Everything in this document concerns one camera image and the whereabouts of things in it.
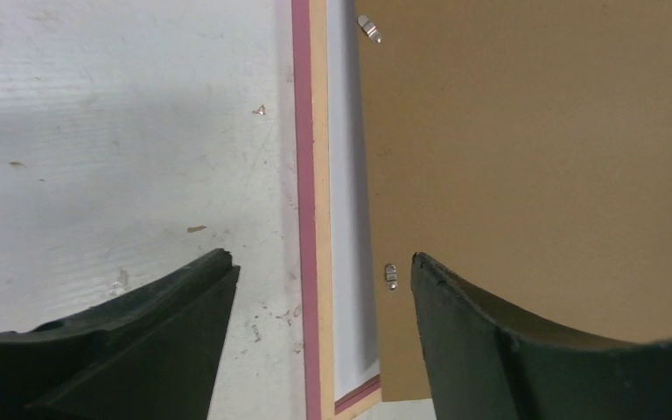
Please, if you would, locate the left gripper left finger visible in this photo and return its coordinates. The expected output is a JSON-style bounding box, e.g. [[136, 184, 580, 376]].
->
[[0, 248, 241, 419]]

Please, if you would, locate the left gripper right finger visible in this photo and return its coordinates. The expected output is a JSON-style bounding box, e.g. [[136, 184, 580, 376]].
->
[[411, 253, 672, 419]]

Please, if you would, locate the pink wooden picture frame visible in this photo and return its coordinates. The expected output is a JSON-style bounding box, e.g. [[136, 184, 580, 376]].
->
[[291, 0, 382, 419]]

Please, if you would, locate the brown cardboard backing board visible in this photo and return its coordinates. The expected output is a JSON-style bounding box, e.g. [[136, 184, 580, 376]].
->
[[355, 0, 672, 402]]

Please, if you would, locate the seascape photo print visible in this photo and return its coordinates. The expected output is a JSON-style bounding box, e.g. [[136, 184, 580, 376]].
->
[[326, 1, 380, 400]]

